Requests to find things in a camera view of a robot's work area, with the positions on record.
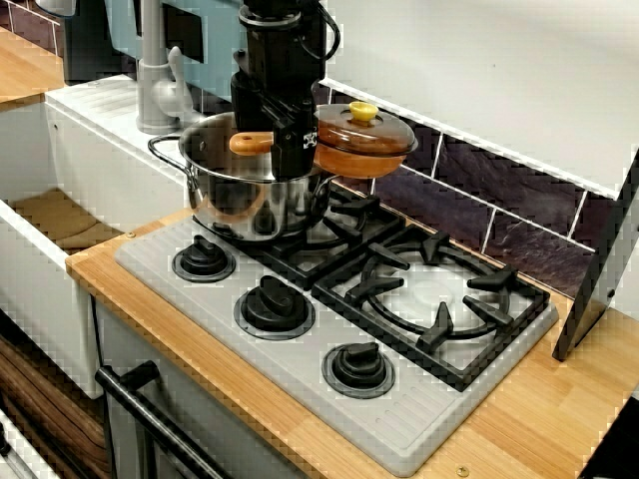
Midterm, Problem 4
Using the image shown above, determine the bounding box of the grey stove top panel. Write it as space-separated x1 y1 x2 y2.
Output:
114 214 560 478

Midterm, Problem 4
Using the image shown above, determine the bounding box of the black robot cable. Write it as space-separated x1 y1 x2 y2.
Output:
299 0 341 64

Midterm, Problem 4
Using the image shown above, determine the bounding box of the black burner grate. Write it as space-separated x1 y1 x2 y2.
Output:
214 192 405 290
312 227 551 393

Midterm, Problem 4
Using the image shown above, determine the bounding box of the black stove knob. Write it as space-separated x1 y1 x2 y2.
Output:
321 342 396 399
234 276 317 341
172 237 237 283

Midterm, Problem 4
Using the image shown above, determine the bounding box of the wooden countertop with stove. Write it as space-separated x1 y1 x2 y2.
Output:
66 182 639 479

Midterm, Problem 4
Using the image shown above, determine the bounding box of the grey toy faucet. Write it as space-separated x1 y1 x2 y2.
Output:
135 0 194 136

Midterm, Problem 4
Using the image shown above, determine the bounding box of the teal box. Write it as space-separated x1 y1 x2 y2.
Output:
107 0 241 96

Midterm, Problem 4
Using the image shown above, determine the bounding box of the amber glass lid yellow knob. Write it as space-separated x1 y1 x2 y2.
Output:
312 101 419 157

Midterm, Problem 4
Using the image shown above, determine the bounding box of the orange toy saucepan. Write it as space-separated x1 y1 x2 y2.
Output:
229 130 418 180

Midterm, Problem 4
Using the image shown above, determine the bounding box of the plain wooden counter slab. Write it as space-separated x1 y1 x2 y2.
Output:
0 24 66 112

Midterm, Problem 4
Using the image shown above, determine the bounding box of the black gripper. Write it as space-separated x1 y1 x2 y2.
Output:
230 24 326 181

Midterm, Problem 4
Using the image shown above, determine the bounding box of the black oven door handle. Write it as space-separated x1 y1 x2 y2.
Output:
94 359 226 479

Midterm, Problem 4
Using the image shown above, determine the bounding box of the oven door with window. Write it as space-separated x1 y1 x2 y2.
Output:
94 298 281 479

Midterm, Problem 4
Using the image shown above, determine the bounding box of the dark tile backsplash panel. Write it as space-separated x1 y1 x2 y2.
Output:
0 0 598 300

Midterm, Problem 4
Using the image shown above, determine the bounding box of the white sink basin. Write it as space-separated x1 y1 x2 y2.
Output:
0 74 201 400

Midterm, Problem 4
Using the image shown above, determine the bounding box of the black hood side panel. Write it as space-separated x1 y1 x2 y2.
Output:
551 144 639 363

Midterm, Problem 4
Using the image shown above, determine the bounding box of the stainless steel pot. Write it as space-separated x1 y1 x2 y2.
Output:
148 110 340 240

